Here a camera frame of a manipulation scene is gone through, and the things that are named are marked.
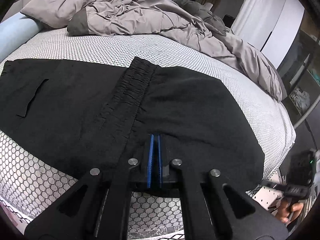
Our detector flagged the black pants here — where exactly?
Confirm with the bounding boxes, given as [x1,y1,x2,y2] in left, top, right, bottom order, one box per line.
[1,57,265,191]

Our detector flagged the person's right hand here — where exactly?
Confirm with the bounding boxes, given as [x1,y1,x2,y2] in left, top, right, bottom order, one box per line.
[275,198,304,224]

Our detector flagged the dark open shelf unit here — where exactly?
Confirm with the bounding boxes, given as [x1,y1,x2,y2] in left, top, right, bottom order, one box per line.
[278,12,319,127]

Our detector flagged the white honeycomb pattern mattress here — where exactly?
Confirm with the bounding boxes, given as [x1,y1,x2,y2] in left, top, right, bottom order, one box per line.
[1,29,296,232]

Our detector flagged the white wardrobe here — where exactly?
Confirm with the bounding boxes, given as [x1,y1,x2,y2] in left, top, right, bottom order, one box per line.
[229,0,306,68]

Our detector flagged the grey crumpled duvet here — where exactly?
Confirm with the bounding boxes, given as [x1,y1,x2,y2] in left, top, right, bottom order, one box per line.
[21,0,287,101]

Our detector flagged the light blue pillow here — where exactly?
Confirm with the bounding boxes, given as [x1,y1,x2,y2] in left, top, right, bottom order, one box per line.
[0,12,43,61]

